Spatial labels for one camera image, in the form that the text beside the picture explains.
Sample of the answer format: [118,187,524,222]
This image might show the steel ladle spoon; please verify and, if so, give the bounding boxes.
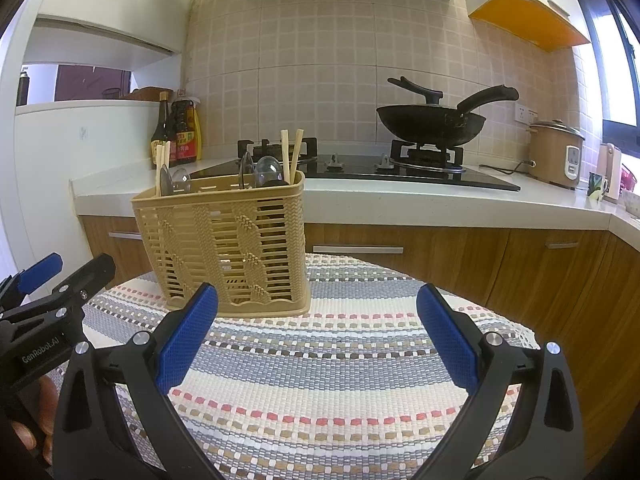
[254,155,283,188]

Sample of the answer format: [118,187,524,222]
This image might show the black handled steel spoon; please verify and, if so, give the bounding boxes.
[239,152,254,190]

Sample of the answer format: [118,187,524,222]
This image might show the left hand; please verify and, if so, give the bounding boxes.
[11,375,58,466]

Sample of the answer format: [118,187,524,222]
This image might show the striped woven table mat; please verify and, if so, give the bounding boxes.
[49,252,544,480]

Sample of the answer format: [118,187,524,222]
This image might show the beige plastic utensil basket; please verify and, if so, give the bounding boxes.
[131,172,310,318]

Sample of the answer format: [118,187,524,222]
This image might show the dark soy sauce bottle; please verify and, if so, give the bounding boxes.
[150,90,177,167]

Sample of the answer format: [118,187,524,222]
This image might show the small patterned cup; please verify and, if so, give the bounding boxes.
[587,172,608,202]

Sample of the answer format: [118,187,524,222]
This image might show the white pink kettle jug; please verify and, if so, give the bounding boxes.
[597,143,622,203]

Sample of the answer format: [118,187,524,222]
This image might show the beige rice cooker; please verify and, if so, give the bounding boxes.
[529,119,585,190]

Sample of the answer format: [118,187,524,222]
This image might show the black gas stove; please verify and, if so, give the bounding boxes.
[188,138,522,193]

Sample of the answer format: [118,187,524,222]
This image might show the black wok pan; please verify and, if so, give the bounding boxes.
[376,76,520,150]

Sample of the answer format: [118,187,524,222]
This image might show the steel drawer handle left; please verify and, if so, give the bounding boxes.
[107,231,142,240]

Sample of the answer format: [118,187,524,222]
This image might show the steel drawer handle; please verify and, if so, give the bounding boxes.
[107,231,142,240]
[544,242,579,250]

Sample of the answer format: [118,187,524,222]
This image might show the steel drawer handle right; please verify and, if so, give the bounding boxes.
[544,242,579,250]

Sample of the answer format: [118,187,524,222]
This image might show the wall power socket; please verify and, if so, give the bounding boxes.
[514,103,538,125]

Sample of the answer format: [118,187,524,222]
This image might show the orange wall cabinet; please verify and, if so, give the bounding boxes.
[465,0,590,52]

